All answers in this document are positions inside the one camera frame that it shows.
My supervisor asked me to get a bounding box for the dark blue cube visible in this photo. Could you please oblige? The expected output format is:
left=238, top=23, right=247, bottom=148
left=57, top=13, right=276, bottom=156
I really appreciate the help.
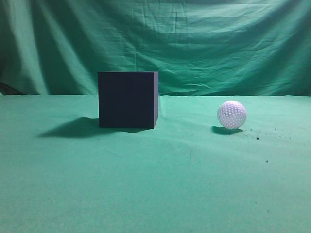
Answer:
left=98, top=71, right=159, bottom=129

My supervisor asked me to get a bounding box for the white dimpled golf ball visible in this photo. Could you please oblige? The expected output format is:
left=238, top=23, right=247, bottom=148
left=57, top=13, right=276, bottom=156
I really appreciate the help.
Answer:
left=217, top=100, right=247, bottom=129

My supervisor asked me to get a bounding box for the green backdrop cloth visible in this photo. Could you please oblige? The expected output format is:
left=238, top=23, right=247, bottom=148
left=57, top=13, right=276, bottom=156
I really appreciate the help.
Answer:
left=0, top=0, right=311, bottom=96

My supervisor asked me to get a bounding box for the green table cloth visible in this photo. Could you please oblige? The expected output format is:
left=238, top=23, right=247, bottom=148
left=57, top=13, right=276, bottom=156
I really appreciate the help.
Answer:
left=0, top=95, right=311, bottom=233

